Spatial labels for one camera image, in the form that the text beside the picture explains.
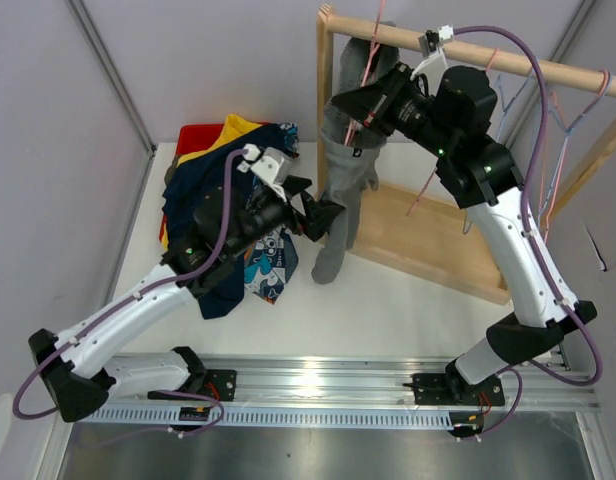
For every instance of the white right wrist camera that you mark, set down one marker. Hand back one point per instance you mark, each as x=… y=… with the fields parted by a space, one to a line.
x=434 y=40

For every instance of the slotted cable duct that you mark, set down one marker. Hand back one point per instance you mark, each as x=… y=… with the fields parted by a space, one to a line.
x=401 y=418

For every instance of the grey shorts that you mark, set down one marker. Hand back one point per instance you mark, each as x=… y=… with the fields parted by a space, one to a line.
x=351 y=164

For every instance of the red plastic bin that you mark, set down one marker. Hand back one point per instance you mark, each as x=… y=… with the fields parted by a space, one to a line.
x=184 y=194

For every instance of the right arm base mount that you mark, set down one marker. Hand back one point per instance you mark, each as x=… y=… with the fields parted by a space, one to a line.
x=439 y=389

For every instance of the aluminium mounting rail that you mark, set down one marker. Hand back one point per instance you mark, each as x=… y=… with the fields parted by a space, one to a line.
x=373 y=383

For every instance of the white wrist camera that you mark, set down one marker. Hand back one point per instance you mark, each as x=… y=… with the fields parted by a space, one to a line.
x=434 y=40
x=270 y=166

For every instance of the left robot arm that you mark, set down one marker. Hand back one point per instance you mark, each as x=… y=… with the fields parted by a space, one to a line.
x=80 y=367

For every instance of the wooden clothes rack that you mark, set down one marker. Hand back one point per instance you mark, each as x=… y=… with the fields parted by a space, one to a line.
x=428 y=243

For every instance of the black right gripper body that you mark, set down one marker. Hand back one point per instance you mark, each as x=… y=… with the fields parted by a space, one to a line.
x=401 y=106

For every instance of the navy blue shorts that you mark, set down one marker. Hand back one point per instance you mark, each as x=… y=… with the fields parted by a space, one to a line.
x=225 y=297

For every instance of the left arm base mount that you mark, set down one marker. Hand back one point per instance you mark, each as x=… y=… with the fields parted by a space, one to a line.
x=219 y=384

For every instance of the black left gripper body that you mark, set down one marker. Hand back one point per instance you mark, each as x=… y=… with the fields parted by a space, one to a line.
x=272 y=211

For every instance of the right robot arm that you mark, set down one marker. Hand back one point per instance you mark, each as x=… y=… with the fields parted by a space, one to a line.
x=485 y=181

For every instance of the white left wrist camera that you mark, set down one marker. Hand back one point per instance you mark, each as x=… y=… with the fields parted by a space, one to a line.
x=270 y=166

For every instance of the patterned blue orange shorts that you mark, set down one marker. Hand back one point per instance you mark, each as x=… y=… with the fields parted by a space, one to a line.
x=271 y=261

